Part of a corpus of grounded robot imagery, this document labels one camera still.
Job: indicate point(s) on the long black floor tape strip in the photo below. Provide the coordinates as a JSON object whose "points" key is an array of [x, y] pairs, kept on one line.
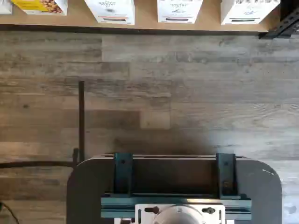
{"points": [[81, 116]]}

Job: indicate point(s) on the black metal shelving rack frame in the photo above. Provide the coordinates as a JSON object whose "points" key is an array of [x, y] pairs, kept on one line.
{"points": [[287, 23]]}

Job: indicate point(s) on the white tea box dark strip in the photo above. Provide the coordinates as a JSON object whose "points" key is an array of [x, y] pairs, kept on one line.
{"points": [[250, 11]]}

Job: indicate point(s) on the teal metal bracket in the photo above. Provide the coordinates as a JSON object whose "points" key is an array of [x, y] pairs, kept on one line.
{"points": [[123, 172], [226, 172]]}

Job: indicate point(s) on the short grey floor tape strip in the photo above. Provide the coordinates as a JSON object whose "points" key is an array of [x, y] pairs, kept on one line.
{"points": [[75, 156]]}

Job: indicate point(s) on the teal metal rail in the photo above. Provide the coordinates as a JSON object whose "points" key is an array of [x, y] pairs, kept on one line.
{"points": [[175, 199]]}

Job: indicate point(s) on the white slotted mounting plate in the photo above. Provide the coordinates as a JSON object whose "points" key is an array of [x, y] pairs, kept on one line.
{"points": [[144, 214]]}

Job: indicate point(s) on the white tea box pink strip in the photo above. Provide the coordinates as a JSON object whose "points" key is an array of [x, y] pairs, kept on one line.
{"points": [[180, 11]]}

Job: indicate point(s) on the white tea box yellow strip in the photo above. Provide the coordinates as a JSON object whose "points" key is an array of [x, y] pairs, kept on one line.
{"points": [[112, 11]]}

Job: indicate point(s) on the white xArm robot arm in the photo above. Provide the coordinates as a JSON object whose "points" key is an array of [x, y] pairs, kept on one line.
{"points": [[178, 217]]}

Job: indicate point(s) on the purely elizabeth yellow label box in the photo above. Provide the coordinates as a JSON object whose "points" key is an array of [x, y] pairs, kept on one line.
{"points": [[39, 7]]}

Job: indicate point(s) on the robot base plate rounded corners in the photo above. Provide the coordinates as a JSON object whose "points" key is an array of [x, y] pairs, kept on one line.
{"points": [[88, 191]]}

